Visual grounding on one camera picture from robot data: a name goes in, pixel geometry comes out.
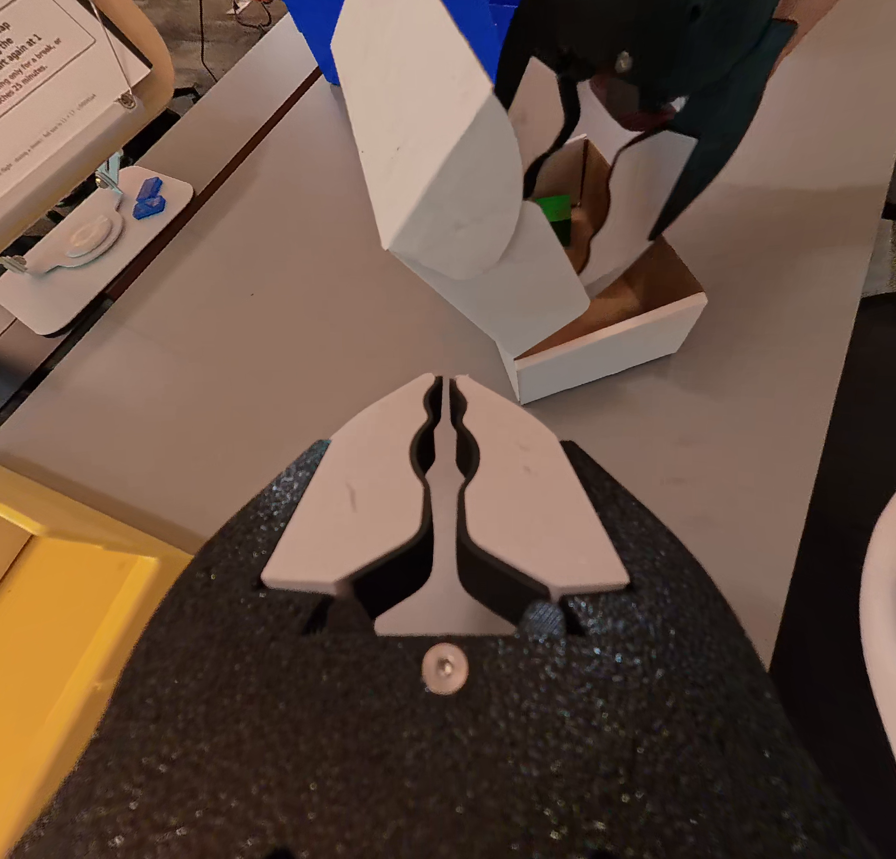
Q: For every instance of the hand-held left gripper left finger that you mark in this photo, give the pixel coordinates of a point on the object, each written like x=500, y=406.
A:
x=350, y=509

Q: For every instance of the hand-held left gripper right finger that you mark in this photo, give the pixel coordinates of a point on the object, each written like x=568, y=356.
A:
x=539, y=509

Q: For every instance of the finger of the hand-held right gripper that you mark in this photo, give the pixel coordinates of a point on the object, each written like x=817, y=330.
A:
x=644, y=187
x=546, y=110

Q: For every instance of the green cube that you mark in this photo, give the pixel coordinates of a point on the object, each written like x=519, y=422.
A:
x=556, y=211

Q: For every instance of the white cardboard mailer box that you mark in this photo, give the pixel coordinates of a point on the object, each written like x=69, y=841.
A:
x=427, y=138

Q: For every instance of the blue plastic bin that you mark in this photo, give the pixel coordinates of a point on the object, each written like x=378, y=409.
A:
x=315, y=11

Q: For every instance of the yellow plastic bin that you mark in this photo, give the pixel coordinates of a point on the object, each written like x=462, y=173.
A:
x=63, y=628

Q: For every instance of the small blue plastic piece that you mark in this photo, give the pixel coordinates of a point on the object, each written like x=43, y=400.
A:
x=150, y=188
x=149, y=209

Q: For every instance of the person's white shirt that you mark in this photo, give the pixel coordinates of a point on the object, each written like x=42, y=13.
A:
x=883, y=628

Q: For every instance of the wooden display board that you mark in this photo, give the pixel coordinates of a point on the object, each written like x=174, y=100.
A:
x=157, y=82

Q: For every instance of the printed instruction sheet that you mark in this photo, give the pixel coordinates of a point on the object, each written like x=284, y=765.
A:
x=56, y=68

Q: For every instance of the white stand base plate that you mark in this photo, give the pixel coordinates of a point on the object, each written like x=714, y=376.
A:
x=70, y=292

